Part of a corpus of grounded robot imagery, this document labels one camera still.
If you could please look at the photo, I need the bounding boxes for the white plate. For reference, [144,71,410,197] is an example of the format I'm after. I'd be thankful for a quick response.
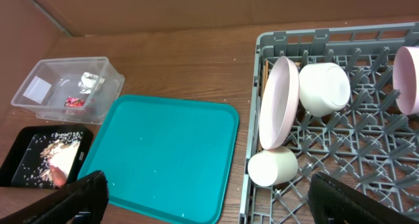
[259,56,299,150]

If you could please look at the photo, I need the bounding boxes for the clear plastic bin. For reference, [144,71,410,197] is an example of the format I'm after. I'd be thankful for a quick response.
[11,56,125,124]

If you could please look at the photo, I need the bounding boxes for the small white cup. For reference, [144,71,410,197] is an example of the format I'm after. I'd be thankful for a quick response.
[247,147,298,187]

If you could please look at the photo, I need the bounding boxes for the teal serving tray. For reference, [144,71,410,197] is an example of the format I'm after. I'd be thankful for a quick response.
[79,95,239,223]

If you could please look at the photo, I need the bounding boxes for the white napkin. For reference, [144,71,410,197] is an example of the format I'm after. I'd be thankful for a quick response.
[78,72,105,94]

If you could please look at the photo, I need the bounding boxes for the wooden chopstick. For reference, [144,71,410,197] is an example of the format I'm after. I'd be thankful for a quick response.
[261,60,269,97]

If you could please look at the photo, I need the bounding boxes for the black tray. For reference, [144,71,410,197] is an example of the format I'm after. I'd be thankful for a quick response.
[1,124,93,187]

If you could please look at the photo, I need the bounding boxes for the white saucer bowl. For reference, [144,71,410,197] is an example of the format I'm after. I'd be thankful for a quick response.
[299,62,351,117]

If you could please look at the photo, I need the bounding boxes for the red snack wrapper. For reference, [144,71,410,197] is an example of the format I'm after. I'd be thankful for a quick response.
[64,97,85,107]

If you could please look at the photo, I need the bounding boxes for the peanut food scraps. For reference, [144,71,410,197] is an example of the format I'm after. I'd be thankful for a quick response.
[19,131,83,185]

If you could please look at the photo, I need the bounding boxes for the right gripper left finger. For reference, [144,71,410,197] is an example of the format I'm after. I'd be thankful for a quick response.
[1,170,109,224]

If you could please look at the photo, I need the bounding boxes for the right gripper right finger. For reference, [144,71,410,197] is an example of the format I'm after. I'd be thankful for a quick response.
[308,172,418,224]

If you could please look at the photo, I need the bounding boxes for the grey dishwasher rack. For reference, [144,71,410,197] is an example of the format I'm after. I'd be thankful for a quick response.
[239,22,418,223]

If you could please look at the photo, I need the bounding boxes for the pink white bowl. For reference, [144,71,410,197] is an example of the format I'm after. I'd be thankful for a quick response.
[393,47,418,115]

